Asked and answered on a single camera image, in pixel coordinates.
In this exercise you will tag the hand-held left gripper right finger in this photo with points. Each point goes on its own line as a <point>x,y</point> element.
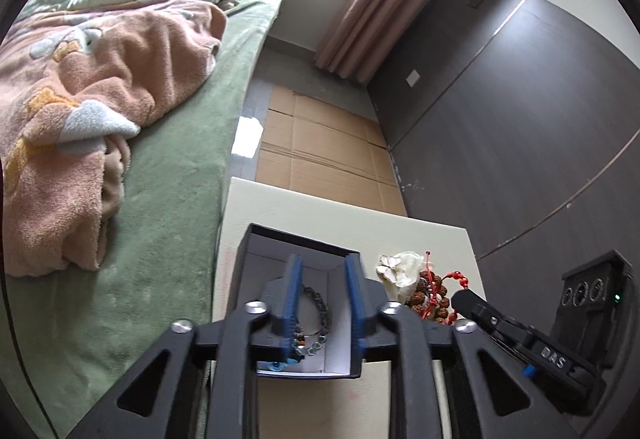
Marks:
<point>352,304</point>

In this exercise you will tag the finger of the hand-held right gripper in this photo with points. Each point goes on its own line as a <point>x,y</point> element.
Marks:
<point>470,304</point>

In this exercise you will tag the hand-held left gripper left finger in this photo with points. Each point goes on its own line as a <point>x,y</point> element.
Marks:
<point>293,304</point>

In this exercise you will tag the cream butterfly hair clip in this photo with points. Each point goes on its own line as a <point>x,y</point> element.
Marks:
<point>400,271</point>

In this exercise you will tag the black jewelry box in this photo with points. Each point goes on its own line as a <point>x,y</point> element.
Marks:
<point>305,241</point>

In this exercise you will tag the bed with green sheet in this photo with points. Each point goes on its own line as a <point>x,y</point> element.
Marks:
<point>170,219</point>

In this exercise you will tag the flattened cardboard sheet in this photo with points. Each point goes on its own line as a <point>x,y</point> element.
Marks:
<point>320,149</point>

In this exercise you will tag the pink fleece blanket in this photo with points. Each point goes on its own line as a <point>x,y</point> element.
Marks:
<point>125,79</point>

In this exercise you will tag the pink curtain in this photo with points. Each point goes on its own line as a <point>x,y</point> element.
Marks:
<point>380,4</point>

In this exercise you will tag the white wall socket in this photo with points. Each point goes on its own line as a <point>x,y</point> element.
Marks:
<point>414,78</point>

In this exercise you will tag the dark wall switch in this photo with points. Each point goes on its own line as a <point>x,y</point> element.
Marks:
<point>476,2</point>

